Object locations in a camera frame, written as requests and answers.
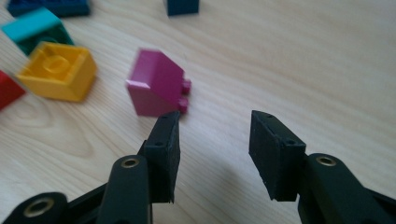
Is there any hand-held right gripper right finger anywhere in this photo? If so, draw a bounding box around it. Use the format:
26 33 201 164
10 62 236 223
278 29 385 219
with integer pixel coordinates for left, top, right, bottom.
248 110 390 224

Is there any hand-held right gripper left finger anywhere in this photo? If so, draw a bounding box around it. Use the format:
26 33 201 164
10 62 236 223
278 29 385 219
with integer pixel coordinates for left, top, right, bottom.
96 111 181 224

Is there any magenta toy brick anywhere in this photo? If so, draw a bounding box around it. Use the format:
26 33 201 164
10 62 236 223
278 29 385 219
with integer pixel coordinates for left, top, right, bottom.
125 48 192 119

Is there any orange yellow toy brick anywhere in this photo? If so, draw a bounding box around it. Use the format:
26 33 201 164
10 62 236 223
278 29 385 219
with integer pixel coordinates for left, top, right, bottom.
16 41 98 103

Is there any grey blue toy brick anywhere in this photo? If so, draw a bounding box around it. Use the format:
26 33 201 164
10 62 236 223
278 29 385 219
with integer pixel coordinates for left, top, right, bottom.
163 0 200 17

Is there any red toy brick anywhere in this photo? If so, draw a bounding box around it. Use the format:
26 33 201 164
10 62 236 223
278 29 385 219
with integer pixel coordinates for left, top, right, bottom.
0 69 26 112

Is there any teal toy brick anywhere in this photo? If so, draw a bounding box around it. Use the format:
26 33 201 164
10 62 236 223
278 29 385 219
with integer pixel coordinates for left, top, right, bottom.
1 7 75 56

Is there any dark blue toy brick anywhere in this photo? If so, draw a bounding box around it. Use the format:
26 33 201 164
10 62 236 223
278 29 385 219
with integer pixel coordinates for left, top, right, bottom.
7 0 92 18

